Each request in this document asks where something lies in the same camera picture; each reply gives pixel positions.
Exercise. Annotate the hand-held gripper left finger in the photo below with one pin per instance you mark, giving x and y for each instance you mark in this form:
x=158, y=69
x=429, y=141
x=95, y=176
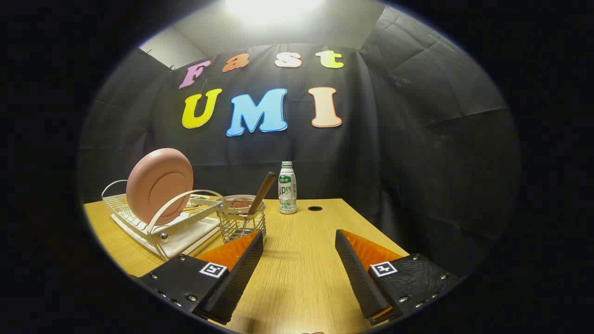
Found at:
x=241, y=278

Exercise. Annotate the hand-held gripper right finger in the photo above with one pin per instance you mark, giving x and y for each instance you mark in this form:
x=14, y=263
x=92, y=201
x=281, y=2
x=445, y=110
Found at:
x=359, y=278

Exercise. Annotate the pink round plate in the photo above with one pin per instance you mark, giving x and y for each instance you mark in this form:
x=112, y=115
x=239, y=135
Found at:
x=158, y=185

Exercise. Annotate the red meat piece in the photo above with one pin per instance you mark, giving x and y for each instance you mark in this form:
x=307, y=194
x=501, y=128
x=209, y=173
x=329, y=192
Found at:
x=241, y=203

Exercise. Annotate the white green plastic bottle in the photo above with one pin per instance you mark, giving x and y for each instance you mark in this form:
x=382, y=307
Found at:
x=287, y=195

